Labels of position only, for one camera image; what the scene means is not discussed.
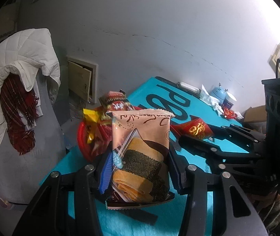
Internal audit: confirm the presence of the red plastic mesh basket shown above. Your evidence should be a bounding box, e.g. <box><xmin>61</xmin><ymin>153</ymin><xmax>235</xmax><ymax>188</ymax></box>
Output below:
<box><xmin>77</xmin><ymin>104</ymin><xmax>145</xmax><ymax>163</ymax></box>

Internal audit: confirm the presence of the teal foam mat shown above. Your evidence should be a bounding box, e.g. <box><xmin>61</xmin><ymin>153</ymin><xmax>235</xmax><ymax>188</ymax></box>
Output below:
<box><xmin>39</xmin><ymin>77</ymin><xmax>250</xmax><ymax>236</ymax></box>

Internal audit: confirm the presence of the beige wall board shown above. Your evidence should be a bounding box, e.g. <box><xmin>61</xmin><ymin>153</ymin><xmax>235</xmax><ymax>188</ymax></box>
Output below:
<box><xmin>0</xmin><ymin>0</ymin><xmax>22</xmax><ymax>40</ymax></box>

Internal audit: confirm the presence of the red plaid scarf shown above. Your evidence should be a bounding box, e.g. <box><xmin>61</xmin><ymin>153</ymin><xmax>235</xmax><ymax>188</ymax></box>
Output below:
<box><xmin>0</xmin><ymin>75</ymin><xmax>38</xmax><ymax>155</ymax></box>

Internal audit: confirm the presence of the red gold candy wrapper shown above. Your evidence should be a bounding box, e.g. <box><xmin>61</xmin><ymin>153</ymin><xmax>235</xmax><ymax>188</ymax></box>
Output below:
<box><xmin>222</xmin><ymin>108</ymin><xmax>237</xmax><ymax>120</ymax></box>

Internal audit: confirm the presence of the person's right forearm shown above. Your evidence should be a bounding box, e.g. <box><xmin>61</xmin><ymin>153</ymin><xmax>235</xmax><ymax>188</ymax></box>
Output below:
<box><xmin>248</xmin><ymin>192</ymin><xmax>280</xmax><ymax>236</ymax></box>

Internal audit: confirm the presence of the yellow snack packet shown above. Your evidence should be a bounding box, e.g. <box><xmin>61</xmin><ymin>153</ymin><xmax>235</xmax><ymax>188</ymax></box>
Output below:
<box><xmin>83</xmin><ymin>108</ymin><xmax>106</xmax><ymax>144</ymax></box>

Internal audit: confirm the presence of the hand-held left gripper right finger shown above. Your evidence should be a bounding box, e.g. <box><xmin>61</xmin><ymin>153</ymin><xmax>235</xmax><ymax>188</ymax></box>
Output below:
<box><xmin>168</xmin><ymin>140</ymin><xmax>268</xmax><ymax>236</ymax></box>

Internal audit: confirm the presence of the white power strip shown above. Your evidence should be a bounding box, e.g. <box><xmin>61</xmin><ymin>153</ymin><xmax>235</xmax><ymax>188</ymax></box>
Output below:
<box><xmin>177</xmin><ymin>81</ymin><xmax>201</xmax><ymax>94</ymax></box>

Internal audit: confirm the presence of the grey covered chair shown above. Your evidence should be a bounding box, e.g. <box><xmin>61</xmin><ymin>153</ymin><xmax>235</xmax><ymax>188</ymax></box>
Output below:
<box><xmin>0</xmin><ymin>69</ymin><xmax>67</xmax><ymax>206</ymax></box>

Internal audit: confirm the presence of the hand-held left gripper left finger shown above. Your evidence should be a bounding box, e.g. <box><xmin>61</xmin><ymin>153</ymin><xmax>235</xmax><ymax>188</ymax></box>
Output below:
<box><xmin>12</xmin><ymin>150</ymin><xmax>113</xmax><ymax>236</ymax></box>

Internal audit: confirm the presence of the beige wall hatch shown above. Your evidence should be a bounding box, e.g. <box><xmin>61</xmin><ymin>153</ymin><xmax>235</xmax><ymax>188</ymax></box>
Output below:
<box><xmin>66</xmin><ymin>55</ymin><xmax>99</xmax><ymax>104</ymax></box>

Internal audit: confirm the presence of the blue round gadget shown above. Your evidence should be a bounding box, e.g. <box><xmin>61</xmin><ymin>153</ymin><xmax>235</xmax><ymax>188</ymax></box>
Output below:
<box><xmin>210</xmin><ymin>83</ymin><xmax>228</xmax><ymax>104</ymax></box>

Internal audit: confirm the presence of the red gold-print candy packet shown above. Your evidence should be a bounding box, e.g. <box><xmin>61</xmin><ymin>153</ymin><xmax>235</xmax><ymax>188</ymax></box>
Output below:
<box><xmin>171</xmin><ymin>118</ymin><xmax>215</xmax><ymax>140</ymax></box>

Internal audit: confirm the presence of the cardboard box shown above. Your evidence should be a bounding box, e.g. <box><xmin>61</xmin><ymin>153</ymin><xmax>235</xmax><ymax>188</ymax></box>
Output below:
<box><xmin>243</xmin><ymin>105</ymin><xmax>268</xmax><ymax>124</ymax></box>

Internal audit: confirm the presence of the dark red snack packet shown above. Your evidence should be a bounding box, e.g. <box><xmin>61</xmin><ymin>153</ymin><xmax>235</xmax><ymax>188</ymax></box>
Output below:
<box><xmin>98</xmin><ymin>91</ymin><xmax>134</xmax><ymax>113</ymax></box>

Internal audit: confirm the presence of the peach cake roll packet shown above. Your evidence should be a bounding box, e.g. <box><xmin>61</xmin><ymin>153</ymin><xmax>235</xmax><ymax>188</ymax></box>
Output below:
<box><xmin>106</xmin><ymin>109</ymin><xmax>175</xmax><ymax>210</ymax></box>

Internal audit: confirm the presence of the plain red snack packet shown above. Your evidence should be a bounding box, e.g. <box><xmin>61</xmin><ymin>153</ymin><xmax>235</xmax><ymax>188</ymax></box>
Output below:
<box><xmin>91</xmin><ymin>118</ymin><xmax>113</xmax><ymax>156</ymax></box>

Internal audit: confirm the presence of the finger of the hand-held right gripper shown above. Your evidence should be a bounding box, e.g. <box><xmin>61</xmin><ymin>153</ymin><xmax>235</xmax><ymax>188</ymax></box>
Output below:
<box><xmin>178</xmin><ymin>135</ymin><xmax>266</xmax><ymax>180</ymax></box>
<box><xmin>205</xmin><ymin>124</ymin><xmax>268</xmax><ymax>154</ymax></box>

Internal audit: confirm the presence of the white-lid purple jar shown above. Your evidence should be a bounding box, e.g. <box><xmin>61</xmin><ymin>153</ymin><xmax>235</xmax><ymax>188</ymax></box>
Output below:
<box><xmin>223</xmin><ymin>92</ymin><xmax>237</xmax><ymax>111</ymax></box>

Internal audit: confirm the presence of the white quilted jacket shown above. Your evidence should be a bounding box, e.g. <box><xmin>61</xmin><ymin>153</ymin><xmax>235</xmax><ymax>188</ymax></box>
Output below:
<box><xmin>0</xmin><ymin>28</ymin><xmax>61</xmax><ymax>153</ymax></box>

